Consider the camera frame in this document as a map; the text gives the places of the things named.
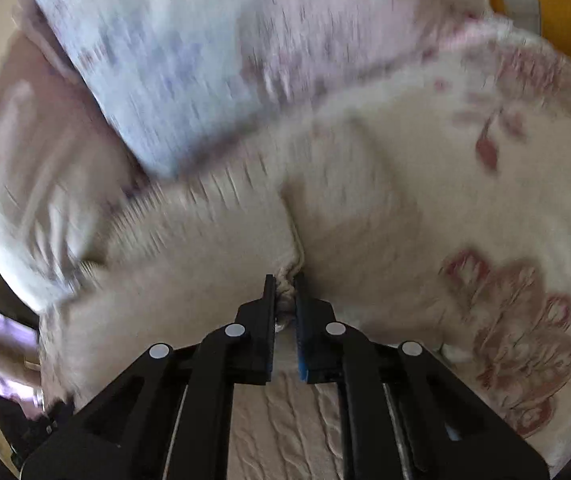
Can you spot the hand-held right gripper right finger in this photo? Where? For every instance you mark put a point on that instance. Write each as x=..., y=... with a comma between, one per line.
x=301, y=340

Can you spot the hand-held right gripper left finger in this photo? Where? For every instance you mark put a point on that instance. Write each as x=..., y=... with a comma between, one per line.
x=260, y=340

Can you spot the floral quilted bedspread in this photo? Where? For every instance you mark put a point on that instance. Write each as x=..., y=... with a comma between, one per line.
x=515, y=210

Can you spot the pink lavender print pillow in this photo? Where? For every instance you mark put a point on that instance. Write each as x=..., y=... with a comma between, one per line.
x=30, y=160

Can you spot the pink tree print pillow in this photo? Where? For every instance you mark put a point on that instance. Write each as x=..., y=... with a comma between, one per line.
x=190, y=50

